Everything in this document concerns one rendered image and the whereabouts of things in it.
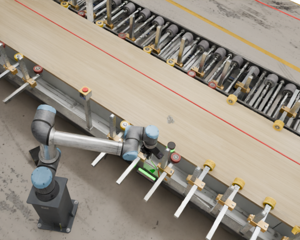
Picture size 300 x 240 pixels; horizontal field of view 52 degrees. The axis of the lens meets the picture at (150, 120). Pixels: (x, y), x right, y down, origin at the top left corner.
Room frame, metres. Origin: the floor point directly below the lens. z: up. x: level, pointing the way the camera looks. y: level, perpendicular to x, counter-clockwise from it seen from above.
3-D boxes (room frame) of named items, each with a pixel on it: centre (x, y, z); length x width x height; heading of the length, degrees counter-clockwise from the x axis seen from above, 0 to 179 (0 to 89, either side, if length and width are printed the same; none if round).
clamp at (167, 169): (1.11, -0.18, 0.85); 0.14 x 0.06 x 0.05; 63
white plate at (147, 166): (1.11, -0.12, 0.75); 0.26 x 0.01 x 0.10; 63
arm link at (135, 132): (1.08, 0.09, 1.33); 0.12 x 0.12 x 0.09; 3
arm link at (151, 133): (1.10, -0.02, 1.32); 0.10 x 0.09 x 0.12; 93
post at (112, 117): (1.35, 0.29, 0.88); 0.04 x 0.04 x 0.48; 63
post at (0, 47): (1.93, 1.39, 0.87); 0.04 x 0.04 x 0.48; 63
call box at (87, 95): (1.47, 0.52, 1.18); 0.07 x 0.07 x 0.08; 63
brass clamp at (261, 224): (0.76, -0.84, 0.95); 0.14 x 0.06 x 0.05; 63
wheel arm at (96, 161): (1.26, 0.29, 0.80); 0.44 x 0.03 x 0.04; 153
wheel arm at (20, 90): (1.72, 1.18, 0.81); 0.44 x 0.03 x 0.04; 153
